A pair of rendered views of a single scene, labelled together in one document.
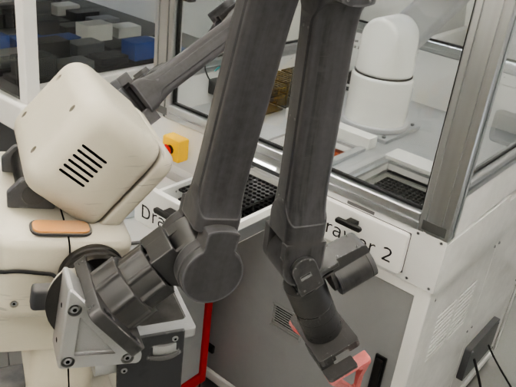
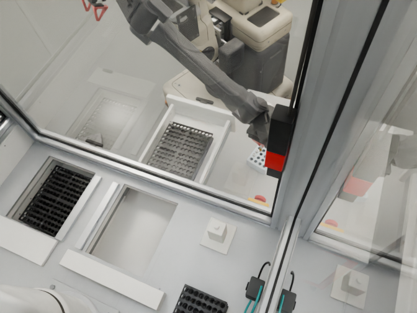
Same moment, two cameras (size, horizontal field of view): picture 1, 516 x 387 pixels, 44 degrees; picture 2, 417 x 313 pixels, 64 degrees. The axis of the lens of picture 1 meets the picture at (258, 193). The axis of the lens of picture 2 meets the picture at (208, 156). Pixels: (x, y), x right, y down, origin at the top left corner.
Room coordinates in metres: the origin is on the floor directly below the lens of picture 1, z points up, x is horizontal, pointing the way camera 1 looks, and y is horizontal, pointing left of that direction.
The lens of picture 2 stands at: (2.17, 0.10, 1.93)
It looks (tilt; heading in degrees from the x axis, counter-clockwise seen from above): 60 degrees down; 174
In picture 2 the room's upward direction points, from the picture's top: 10 degrees counter-clockwise
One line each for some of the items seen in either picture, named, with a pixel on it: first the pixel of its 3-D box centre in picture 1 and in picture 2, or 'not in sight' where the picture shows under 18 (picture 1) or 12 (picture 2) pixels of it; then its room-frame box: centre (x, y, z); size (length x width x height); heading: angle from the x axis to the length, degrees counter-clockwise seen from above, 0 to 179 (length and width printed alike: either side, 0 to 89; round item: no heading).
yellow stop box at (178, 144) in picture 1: (174, 147); not in sight; (1.80, 0.27, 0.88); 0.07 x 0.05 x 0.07; 53
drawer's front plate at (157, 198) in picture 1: (176, 221); not in sight; (1.36, 0.19, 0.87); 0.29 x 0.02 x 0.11; 53
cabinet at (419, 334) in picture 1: (340, 270); not in sight; (1.97, -0.33, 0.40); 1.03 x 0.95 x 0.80; 53
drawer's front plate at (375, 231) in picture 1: (354, 230); not in sight; (1.43, -0.25, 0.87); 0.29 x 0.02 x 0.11; 53
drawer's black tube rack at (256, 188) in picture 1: (231, 200); not in sight; (1.52, 0.07, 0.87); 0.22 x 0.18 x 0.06; 143
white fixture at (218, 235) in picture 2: not in sight; (217, 230); (1.88, 0.12, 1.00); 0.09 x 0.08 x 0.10; 143
